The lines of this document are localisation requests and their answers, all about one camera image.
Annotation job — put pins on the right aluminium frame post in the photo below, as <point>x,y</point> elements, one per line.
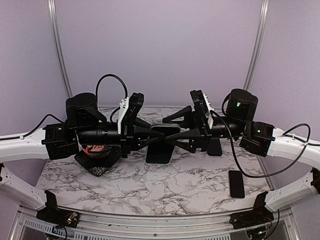
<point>257,45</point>

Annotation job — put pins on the front aluminium rail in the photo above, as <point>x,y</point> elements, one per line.
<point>105,226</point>

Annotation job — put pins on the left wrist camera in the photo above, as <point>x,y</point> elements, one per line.
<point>129,109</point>

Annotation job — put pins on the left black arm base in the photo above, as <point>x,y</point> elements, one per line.
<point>53,214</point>

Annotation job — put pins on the aluminium frame post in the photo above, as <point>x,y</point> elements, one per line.
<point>58,47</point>
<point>257,45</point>

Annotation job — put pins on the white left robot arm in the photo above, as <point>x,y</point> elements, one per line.
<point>85,126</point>

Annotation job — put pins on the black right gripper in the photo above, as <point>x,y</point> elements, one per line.
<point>200,131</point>

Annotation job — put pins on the black square patterned plate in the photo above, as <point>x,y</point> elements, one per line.
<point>98,164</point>

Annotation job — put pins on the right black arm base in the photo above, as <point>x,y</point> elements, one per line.
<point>259,214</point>

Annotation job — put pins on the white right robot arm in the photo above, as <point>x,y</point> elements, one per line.
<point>263,139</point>

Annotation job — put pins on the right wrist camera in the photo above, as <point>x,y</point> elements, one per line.
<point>202,110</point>

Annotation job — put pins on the left aluminium frame post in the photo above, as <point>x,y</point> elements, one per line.
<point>58,47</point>

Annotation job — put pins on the red white patterned bowl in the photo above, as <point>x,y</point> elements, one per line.
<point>93,149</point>

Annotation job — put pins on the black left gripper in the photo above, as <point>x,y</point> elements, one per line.
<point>142,132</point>

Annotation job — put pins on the black phone case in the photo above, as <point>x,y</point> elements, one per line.
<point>214,148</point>

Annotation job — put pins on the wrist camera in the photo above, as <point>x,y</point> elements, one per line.
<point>129,109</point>
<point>202,110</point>

